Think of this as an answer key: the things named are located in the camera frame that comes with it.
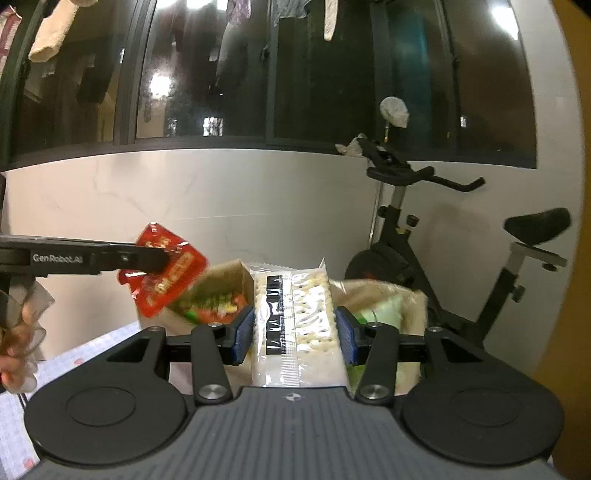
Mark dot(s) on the clear cracker pack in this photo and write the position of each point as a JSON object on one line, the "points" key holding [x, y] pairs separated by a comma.
{"points": [[295, 336]]}

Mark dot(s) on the hanging white sock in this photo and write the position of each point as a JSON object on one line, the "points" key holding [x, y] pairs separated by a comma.
{"points": [[331, 17]]}

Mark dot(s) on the metal pole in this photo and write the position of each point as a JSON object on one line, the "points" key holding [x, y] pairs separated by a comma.
{"points": [[374, 220]]}

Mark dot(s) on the white plastic bag on pole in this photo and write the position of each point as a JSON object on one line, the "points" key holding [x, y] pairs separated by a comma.
{"points": [[395, 111]]}

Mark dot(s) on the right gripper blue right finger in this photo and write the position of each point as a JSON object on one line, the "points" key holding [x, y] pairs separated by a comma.
{"points": [[374, 346]]}

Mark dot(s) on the person's left hand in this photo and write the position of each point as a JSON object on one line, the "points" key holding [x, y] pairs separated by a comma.
{"points": [[21, 332]]}

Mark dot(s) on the small red snack packet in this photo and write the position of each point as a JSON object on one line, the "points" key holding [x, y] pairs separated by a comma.
{"points": [[152, 291]]}

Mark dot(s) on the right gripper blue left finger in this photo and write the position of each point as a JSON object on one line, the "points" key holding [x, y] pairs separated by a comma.
{"points": [[214, 347]]}

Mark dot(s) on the crumpled white tissue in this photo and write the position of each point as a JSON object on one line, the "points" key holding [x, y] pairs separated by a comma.
{"points": [[354, 148]]}

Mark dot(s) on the green red corn snack bag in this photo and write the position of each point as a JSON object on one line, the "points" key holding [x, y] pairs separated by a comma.
{"points": [[217, 298]]}

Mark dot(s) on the light green veggie ring bag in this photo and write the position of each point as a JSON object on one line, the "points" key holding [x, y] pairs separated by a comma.
{"points": [[388, 312]]}

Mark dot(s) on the brown cardboard box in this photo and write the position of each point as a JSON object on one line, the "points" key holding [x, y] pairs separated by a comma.
{"points": [[355, 295]]}

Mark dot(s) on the hanging beige towel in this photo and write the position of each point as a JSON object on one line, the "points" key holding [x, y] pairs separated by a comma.
{"points": [[54, 29]]}

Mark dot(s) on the dark window frame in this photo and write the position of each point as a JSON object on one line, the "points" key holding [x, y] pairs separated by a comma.
{"points": [[155, 75]]}

